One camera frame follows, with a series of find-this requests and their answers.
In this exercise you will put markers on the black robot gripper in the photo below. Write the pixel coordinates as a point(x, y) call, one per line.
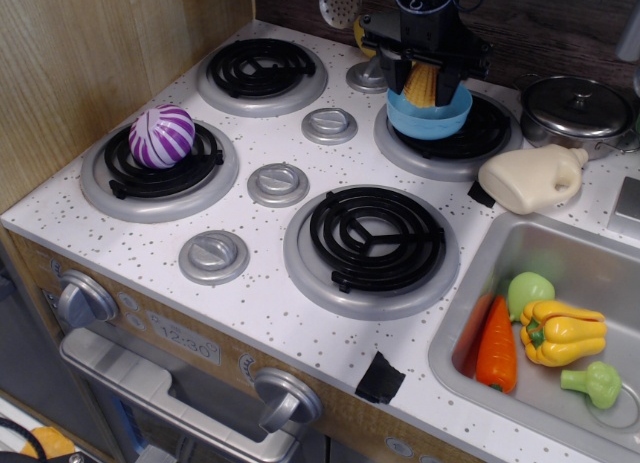
point(431, 32)

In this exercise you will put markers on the yellow toy corn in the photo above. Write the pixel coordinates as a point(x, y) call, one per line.
point(421, 85)

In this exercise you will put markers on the light blue plastic bowl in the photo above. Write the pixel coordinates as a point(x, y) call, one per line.
point(429, 123)

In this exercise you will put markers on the grey stove knob rear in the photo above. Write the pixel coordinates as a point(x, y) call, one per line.
point(367, 77)

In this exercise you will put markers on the grey stove knob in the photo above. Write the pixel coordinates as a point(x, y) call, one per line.
point(367, 77)
point(214, 257)
point(278, 185)
point(329, 126)

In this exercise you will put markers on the yellow toy banana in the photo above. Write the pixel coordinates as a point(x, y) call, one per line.
point(358, 35)

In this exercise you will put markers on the back right black burner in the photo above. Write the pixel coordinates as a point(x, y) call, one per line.
point(489, 130)

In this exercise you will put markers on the black burner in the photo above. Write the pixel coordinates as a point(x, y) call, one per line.
point(261, 77)
point(371, 253)
point(119, 186)
point(489, 130)

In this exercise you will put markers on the grey stove knob upper middle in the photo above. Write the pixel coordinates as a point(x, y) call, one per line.
point(329, 126)

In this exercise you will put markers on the metal perforated ladle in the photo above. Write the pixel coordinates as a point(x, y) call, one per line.
point(340, 14)

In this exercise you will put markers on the black tape patch by jug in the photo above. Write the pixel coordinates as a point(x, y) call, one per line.
point(480, 196)

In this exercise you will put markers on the cream toy jug bottle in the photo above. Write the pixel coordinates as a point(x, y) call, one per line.
point(524, 181)

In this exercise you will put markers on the back left black burner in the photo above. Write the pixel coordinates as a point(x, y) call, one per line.
point(261, 77)

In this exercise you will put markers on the steel pot with lid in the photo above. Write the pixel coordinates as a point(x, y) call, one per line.
point(576, 112)

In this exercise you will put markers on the front right black burner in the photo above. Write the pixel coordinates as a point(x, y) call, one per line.
point(371, 253)

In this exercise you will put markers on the grey stove knob centre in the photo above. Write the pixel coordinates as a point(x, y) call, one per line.
point(278, 185)

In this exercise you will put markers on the light green toy pear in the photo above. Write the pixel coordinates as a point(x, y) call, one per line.
point(527, 287)

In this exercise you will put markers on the stainless steel sink basin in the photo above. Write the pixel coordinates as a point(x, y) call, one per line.
point(587, 271)

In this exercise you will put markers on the purple striped toy onion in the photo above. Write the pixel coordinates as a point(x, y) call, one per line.
point(161, 136)

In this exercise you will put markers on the grey stove knob front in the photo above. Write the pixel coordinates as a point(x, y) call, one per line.
point(214, 257)

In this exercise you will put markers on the yellow toy bell pepper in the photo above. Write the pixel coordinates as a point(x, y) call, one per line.
point(555, 334)

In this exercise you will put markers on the orange toy carrot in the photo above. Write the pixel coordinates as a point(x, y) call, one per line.
point(496, 364)

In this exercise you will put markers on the front left black burner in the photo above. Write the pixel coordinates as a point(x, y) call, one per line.
point(119, 186)

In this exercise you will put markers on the black tape patch front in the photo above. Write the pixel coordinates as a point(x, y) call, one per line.
point(380, 382)

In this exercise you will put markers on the grey oven dial right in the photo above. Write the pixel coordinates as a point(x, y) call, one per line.
point(286, 399)

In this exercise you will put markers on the grey oven dial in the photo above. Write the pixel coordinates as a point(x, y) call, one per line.
point(286, 399)
point(84, 301)

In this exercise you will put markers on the green toy broccoli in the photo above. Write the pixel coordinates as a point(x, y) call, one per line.
point(600, 381)

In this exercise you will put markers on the grey oven dial left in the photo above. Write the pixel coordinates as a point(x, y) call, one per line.
point(84, 301)

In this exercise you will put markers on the yellow object bottom left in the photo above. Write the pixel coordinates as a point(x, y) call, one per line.
point(54, 443)

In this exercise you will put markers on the grey oven door handle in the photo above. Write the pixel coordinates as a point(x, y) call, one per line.
point(163, 409)

